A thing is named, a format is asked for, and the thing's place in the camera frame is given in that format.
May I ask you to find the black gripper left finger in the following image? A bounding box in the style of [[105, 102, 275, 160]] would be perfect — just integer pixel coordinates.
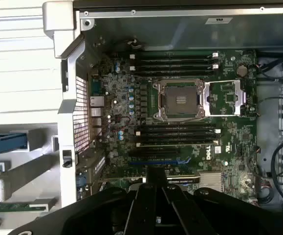
[[11, 166, 157, 235]]

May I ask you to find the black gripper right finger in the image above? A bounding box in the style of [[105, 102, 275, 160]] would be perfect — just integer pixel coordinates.
[[156, 166, 283, 235]]

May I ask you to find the hard disk with blue carrier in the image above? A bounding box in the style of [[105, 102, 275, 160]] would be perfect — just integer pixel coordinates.
[[0, 131, 29, 161]]

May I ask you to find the metal disk bay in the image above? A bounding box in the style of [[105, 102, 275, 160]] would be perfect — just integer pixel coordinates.
[[256, 56, 283, 220]]

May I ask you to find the silver finned heat sink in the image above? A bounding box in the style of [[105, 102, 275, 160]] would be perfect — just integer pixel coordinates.
[[199, 172, 224, 193]]

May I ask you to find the black RAM slot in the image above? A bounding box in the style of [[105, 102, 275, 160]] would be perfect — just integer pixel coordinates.
[[136, 136, 221, 142], [130, 62, 219, 69], [130, 68, 219, 75], [136, 142, 221, 148], [136, 124, 221, 131], [130, 50, 219, 56], [130, 56, 219, 62], [136, 130, 221, 137]]

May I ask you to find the grey parts rack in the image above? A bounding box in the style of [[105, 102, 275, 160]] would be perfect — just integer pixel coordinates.
[[0, 122, 61, 235]]

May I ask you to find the blue-trimmed expansion slot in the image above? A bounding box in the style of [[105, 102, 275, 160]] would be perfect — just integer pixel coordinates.
[[129, 159, 190, 166]]

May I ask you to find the green RAM stick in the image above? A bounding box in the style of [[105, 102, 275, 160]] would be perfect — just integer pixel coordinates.
[[0, 202, 48, 213]]

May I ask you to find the green motherboard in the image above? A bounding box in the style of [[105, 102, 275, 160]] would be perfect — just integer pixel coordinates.
[[89, 48, 259, 204]]

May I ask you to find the black expansion slot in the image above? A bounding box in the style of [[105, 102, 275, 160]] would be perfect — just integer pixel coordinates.
[[128, 148, 180, 159]]

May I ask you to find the metal socket cover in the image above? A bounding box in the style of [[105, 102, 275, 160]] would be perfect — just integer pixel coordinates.
[[203, 80, 246, 116]]

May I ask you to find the CPU socket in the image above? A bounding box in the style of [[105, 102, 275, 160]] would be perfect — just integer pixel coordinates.
[[157, 79, 204, 122]]

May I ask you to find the round coin battery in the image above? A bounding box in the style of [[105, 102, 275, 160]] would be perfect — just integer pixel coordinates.
[[237, 64, 248, 77]]

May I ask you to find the dark grey PC case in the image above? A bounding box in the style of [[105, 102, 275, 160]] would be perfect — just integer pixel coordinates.
[[42, 0, 283, 220]]

